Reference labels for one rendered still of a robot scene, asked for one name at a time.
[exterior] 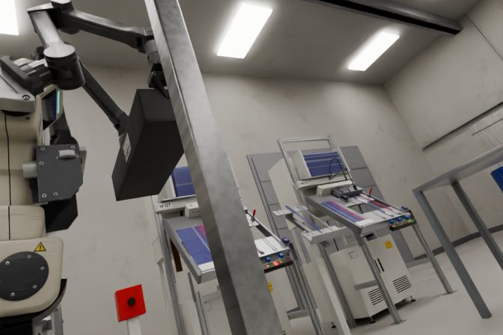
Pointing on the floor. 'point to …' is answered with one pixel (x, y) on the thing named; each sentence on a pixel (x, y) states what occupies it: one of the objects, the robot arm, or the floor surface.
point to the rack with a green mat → (199, 146)
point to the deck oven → (489, 132)
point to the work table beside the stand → (452, 177)
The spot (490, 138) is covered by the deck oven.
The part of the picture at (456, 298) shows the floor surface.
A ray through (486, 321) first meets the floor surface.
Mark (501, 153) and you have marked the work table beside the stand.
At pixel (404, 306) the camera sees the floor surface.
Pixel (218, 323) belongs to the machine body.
